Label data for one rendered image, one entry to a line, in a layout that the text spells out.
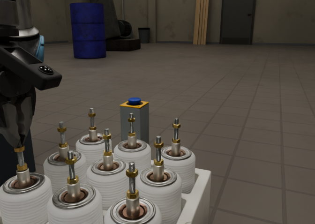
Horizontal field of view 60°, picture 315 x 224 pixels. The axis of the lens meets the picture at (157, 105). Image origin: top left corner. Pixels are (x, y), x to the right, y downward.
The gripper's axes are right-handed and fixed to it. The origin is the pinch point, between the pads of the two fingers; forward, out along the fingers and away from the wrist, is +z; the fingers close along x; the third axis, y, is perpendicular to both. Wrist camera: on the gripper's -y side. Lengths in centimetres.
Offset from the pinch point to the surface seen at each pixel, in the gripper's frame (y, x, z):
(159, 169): -24.1, -9.3, 6.9
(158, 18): 304, -1040, -56
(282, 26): -147, -1000, -24
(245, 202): -42, -44, 34
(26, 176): -0.4, 0.5, 7.5
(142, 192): -21.8, -6.0, 10.5
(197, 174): -29.2, -26.7, 16.6
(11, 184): 2.4, 1.4, 9.1
